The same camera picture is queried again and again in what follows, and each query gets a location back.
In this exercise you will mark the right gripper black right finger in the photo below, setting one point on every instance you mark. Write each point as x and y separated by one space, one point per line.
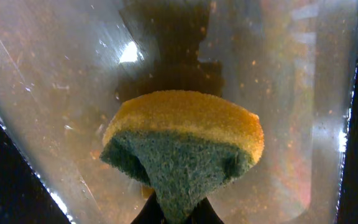
204 214

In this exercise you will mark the yellow green sponge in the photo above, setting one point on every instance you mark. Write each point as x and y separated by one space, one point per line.
184 145

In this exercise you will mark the black water tray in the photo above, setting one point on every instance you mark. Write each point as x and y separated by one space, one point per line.
66 66

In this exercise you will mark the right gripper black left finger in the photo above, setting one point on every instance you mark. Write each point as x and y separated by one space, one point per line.
151 213

